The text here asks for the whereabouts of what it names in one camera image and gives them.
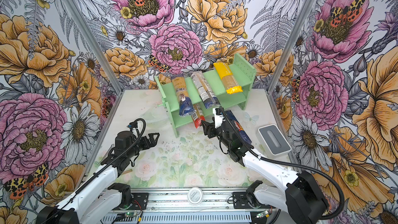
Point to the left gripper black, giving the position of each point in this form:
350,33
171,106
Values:
153,142

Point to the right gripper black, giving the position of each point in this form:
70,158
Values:
209,128

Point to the blue Barilla spaghetti box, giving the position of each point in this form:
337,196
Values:
238,127

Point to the blue-bottom Arko spaghetti bag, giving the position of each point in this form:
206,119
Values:
185,104

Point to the red spaghetti bag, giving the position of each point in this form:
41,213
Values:
197,116

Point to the clear white-label spaghetti bag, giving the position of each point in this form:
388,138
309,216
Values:
205,91

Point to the yellow spaghetti bag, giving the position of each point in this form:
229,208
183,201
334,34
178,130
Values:
227,78

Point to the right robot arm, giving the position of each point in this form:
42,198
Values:
290,191

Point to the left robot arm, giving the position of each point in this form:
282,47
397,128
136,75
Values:
100,193

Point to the green wooden shelf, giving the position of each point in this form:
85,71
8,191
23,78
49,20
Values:
244,74

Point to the small wooden stick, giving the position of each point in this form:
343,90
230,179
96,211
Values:
127,171

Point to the white round lid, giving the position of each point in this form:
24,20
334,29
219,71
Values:
195,196

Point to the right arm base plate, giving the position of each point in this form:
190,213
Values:
244,200

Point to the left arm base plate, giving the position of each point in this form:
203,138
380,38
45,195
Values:
139,201

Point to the aluminium front rail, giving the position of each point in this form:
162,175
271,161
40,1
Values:
207,199

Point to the white vented cable duct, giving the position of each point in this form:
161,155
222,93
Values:
190,218

